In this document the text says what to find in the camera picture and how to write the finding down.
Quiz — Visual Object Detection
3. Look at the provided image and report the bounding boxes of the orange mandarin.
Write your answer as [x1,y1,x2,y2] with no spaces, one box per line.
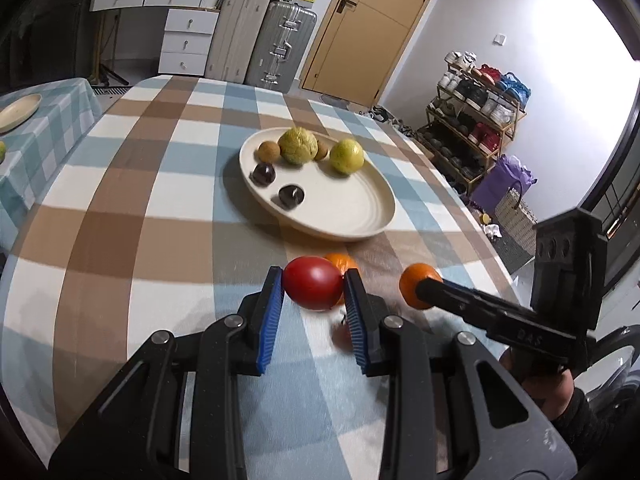
[323,252,359,275]
[398,263,442,311]

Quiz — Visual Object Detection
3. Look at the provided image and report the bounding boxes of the red tomato oblong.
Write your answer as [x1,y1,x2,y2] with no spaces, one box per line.
[331,318,352,352]

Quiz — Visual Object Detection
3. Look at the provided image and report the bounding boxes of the red tomato round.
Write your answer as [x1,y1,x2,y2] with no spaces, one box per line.
[282,256,344,311]

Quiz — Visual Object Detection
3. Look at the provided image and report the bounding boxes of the bumpy yellow-green citrus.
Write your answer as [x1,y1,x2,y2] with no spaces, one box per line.
[278,127,318,166]

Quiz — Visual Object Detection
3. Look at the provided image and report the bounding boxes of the operator hand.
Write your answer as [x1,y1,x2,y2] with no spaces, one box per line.
[499,349,575,420]

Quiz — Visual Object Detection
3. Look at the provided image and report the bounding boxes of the woven basket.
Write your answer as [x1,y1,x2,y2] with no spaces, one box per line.
[494,182,537,256]

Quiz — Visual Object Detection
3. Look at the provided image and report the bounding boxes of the purple bag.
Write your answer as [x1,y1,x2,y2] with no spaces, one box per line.
[471,154,537,214]

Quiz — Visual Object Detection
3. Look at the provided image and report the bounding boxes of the wooden shoe rack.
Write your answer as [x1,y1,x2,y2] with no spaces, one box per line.
[416,51,532,195]

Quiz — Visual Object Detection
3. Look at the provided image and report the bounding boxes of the large cream plate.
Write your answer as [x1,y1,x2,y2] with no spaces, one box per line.
[238,127,396,242]

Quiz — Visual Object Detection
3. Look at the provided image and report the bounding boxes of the brown blue checkered tablecloth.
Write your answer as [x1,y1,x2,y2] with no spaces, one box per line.
[1,76,513,460]

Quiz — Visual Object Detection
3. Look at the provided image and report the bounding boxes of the dark plum lower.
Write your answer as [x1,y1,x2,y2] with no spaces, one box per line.
[278,184,305,210]

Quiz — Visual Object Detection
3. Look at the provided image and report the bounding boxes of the dark plum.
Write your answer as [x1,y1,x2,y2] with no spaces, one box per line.
[278,184,305,210]
[250,162,276,188]

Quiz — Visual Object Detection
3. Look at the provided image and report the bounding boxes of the brown kiwi right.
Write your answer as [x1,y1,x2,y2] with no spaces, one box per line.
[314,140,329,162]

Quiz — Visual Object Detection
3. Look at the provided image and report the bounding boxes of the brown kiwi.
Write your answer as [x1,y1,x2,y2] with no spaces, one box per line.
[256,141,281,164]
[314,140,329,162]

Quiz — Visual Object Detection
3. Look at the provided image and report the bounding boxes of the dark plum upper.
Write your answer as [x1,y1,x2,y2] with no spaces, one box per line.
[250,162,276,188]

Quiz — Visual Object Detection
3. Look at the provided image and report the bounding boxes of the brown kiwi left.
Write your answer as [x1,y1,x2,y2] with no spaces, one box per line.
[256,141,281,164]

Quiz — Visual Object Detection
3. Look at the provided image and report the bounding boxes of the wooden door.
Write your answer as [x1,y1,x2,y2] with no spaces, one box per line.
[299,0,432,106]

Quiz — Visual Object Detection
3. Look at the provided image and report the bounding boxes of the teal checkered side tablecloth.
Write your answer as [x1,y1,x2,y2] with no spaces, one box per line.
[1,78,102,252]

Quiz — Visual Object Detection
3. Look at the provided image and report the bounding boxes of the silver suitcase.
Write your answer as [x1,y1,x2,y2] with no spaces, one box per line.
[244,1,317,93]

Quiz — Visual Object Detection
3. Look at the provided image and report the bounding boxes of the small cream plate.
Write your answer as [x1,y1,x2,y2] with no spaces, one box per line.
[0,93,42,134]

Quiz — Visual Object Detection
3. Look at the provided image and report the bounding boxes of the beige suitcase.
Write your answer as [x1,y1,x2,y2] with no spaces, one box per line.
[204,0,270,84]

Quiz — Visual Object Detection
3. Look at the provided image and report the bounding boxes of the white drawer desk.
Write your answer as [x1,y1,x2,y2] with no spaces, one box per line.
[90,0,221,77]

